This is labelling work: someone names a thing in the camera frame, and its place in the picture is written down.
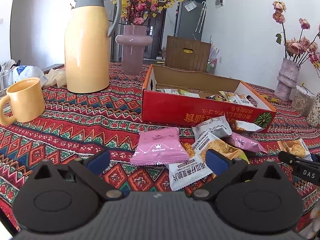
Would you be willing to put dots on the small pink packet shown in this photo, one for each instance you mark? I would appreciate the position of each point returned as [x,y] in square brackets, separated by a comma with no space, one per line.
[245,143]

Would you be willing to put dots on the orange cracker packet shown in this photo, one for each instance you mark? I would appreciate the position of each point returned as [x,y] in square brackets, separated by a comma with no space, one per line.
[208,141]

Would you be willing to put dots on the white plastic bag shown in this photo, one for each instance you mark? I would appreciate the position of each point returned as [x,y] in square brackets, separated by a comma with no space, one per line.
[23,72]

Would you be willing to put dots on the silver white snack packet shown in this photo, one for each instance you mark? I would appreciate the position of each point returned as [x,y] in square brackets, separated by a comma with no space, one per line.
[221,128]

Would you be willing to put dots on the floral white vase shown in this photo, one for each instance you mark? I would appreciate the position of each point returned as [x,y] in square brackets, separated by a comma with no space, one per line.
[313,116]

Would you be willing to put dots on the clear jar with seeds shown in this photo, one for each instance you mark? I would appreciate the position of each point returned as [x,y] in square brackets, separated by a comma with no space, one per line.
[303,100]

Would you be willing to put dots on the red cardboard box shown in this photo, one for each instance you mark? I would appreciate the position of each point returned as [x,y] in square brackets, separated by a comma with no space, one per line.
[179,110]

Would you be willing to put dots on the patterned red tablecloth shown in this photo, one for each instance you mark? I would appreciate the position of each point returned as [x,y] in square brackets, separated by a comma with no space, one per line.
[81,125]

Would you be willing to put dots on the green snack packet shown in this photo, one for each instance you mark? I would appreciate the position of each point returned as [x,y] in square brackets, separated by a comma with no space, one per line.
[189,94]

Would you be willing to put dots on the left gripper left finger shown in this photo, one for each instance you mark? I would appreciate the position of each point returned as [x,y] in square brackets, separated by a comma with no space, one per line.
[88,171]

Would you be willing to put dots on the grey refrigerator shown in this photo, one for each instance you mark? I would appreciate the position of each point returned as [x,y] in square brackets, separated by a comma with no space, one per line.
[190,19]

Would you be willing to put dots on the fallen yellow petals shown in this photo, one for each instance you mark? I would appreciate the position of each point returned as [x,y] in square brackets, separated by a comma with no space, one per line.
[271,99]

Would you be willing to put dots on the white oat crisp packet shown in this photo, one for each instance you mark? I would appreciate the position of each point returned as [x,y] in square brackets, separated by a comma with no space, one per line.
[168,91]

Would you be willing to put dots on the dark brown door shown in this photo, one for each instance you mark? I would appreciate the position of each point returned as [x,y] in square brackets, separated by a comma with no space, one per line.
[155,27]

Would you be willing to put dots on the pink snack packet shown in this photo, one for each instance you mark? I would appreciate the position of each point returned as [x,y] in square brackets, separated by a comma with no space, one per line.
[159,147]

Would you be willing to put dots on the yellow ceramic mug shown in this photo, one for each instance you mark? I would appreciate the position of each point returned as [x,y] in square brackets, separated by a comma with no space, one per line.
[25,99]

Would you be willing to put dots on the brown wooden chair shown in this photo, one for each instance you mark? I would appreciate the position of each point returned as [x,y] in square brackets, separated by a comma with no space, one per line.
[187,54]

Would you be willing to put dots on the small cracker packet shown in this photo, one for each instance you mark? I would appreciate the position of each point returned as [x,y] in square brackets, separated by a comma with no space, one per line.
[296,147]
[236,98]

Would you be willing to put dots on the pink ring vase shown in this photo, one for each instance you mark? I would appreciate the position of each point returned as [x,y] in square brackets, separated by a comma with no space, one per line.
[134,40]

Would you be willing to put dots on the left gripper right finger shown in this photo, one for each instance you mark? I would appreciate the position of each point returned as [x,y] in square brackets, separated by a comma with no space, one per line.
[226,171]

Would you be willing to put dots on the textured pink tall vase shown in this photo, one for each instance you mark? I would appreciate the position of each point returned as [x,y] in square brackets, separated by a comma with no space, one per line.
[287,79]

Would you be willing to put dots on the yellow thermos jug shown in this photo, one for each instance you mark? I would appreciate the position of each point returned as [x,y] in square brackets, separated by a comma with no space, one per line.
[87,44]

